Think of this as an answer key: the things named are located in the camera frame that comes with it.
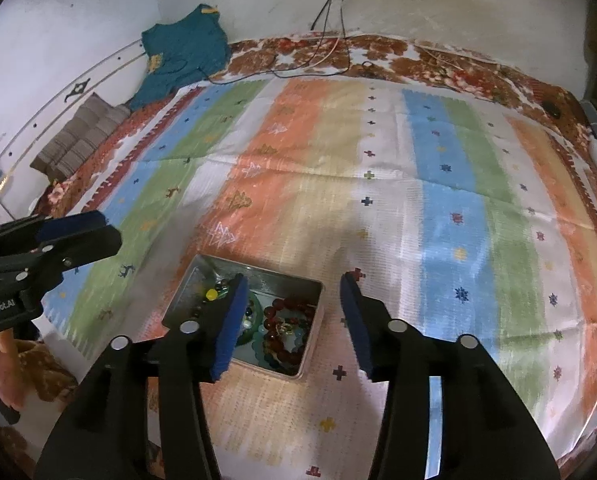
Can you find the teal garment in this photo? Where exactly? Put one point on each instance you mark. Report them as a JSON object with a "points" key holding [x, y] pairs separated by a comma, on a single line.
{"points": [[183, 50]]}

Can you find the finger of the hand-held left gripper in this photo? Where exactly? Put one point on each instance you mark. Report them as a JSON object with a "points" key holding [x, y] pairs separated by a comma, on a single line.
{"points": [[71, 225], [88, 247]]}

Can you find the small black round object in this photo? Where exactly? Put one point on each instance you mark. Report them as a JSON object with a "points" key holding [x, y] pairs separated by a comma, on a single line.
{"points": [[551, 109]]}

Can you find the person's left hand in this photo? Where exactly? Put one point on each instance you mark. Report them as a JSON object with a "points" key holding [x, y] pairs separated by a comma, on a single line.
{"points": [[11, 370]]}

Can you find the metal tin box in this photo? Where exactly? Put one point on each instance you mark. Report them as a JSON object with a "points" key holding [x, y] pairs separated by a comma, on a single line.
{"points": [[278, 280]]}

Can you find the brown striped folded cushion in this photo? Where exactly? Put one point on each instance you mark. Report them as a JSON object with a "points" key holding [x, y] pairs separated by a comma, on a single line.
{"points": [[78, 140]]}

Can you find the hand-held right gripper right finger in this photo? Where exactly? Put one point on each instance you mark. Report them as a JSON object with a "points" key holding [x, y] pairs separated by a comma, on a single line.
{"points": [[358, 330]]}

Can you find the brown floral bed sheet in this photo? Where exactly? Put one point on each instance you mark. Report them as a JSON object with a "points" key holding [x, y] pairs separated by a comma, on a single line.
{"points": [[258, 55]]}

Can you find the striped printed blanket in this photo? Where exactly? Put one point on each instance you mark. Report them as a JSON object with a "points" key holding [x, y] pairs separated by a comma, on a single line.
{"points": [[328, 160]]}

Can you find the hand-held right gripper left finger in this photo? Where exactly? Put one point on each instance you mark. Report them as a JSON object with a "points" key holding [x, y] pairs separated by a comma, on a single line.
{"points": [[231, 325]]}

